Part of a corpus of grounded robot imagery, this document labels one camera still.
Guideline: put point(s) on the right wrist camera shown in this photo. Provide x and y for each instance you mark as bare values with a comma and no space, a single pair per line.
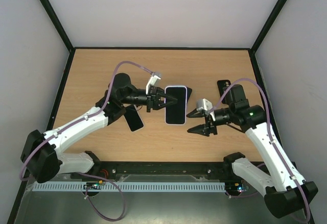
203,106

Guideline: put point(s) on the black enclosure frame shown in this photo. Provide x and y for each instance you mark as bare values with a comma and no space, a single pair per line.
48,8

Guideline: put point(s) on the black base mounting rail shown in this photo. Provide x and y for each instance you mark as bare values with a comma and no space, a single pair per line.
211,170

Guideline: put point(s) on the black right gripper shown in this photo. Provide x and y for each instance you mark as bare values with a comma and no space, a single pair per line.
210,121

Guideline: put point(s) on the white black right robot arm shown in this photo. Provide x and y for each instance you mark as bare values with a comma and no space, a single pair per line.
283,188

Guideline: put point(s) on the white slotted cable duct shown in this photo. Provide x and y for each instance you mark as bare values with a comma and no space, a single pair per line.
130,187

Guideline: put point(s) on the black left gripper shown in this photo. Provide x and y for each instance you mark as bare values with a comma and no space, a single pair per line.
154,97

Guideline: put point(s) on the black white-edged smartphone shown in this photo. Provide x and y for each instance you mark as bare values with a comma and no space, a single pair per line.
175,114

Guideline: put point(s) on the black phone case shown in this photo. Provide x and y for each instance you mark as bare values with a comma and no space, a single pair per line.
222,86

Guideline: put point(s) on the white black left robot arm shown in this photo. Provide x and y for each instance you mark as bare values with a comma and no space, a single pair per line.
44,154

